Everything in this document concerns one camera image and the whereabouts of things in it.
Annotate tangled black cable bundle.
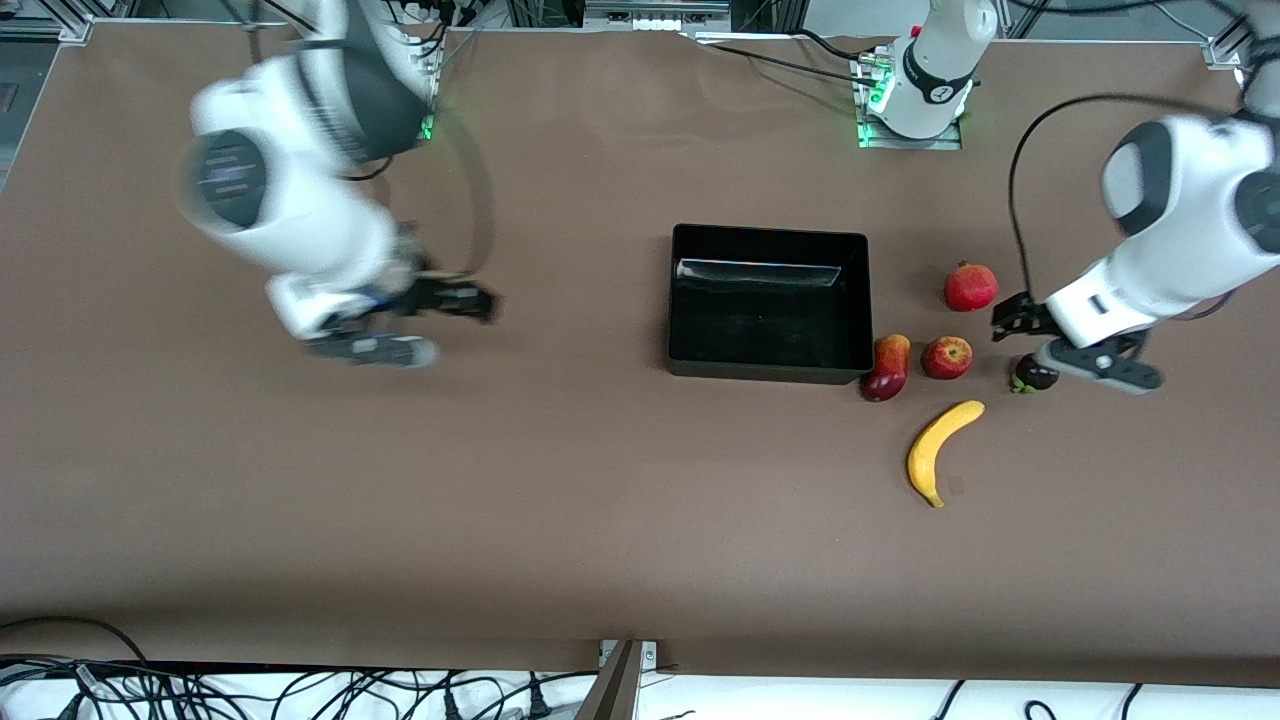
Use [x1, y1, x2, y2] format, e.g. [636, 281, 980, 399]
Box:
[0, 655, 566, 720]

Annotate black arc cable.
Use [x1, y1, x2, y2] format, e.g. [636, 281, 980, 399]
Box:
[0, 615, 151, 666]

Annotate grey power strip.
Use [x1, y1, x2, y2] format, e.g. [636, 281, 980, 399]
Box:
[583, 0, 733, 33]

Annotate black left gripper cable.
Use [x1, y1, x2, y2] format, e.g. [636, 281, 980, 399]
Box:
[1008, 93, 1246, 301]

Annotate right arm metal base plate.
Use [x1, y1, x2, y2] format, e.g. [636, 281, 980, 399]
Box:
[415, 30, 443, 141]

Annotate yellow banana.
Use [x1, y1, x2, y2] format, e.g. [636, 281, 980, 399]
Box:
[907, 400, 987, 509]

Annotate red mango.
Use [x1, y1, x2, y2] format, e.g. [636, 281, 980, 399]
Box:
[861, 334, 912, 403]

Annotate black base power cable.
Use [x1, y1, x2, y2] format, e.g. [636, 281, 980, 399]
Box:
[690, 28, 883, 87]

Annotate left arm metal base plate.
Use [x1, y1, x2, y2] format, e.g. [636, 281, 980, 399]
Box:
[853, 45, 966, 151]

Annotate black plastic box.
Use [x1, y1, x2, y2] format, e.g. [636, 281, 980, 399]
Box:
[667, 223, 877, 386]

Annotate dark purple mangosteen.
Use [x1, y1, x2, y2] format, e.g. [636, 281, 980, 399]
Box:
[1010, 354, 1060, 395]

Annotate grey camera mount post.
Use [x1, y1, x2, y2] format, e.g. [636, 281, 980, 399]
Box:
[575, 638, 661, 720]

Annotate red yellow apple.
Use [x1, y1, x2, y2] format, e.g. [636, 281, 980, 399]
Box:
[922, 336, 974, 381]

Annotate red pomegranate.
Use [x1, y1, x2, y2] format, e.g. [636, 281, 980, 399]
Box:
[945, 261, 999, 313]

